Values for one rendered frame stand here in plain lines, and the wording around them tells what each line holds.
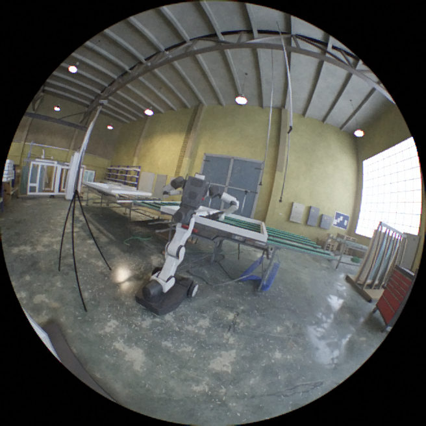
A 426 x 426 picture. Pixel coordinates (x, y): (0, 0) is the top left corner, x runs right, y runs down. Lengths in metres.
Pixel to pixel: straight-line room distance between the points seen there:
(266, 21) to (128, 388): 8.58
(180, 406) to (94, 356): 0.69
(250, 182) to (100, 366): 8.52
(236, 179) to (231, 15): 8.95
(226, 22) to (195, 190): 7.25
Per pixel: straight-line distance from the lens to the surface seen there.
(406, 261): 6.96
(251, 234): 1.55
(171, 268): 1.45
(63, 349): 1.42
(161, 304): 1.40
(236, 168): 8.47
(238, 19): 7.43
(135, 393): 1.24
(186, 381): 1.24
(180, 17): 7.96
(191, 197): 1.36
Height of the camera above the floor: 1.22
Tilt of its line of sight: 7 degrees down
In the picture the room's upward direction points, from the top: 13 degrees clockwise
